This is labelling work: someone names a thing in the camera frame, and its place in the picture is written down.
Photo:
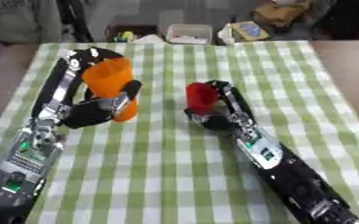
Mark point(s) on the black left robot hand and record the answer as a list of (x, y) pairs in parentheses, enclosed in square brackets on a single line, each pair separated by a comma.
[(88, 114)]

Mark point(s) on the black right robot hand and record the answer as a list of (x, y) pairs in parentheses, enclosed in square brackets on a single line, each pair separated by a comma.
[(238, 105)]

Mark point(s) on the red plastic cup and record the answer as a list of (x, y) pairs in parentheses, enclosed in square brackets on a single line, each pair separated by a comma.
[(201, 96)]

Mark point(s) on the orange plastic cup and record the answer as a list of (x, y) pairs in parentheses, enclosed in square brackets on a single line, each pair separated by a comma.
[(107, 77)]

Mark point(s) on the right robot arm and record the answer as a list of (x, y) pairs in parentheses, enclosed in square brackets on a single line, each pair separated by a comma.
[(290, 175)]

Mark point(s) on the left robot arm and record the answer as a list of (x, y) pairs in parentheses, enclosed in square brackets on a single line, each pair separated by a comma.
[(29, 157)]

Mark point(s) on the yellow and blue box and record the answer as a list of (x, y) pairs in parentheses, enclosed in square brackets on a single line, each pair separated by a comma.
[(250, 30)]

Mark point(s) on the yellow-green small toy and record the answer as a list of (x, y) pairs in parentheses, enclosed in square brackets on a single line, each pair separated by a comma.
[(124, 36)]

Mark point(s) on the clear plastic container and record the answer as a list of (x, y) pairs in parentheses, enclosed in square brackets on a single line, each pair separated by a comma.
[(189, 33)]

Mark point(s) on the black tripod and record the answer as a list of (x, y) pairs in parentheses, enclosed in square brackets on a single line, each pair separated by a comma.
[(75, 20)]

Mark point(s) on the dark open box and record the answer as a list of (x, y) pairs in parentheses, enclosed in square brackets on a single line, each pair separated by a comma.
[(136, 30)]

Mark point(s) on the brown bag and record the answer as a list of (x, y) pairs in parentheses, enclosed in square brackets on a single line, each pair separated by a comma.
[(279, 13)]

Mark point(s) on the person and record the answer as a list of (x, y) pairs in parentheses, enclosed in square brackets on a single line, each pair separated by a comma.
[(19, 20)]

